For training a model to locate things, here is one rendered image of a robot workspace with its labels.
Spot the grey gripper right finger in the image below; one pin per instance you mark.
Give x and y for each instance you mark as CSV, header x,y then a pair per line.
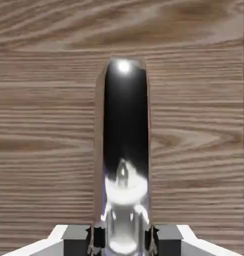
x,y
169,240

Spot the light wood cabinet door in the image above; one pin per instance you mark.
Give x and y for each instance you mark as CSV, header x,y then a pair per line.
x,y
43,140

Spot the light wood cabinet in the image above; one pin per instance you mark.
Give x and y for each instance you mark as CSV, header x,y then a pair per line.
x,y
73,22

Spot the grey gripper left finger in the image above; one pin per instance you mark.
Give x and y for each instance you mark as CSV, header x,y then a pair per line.
x,y
73,240

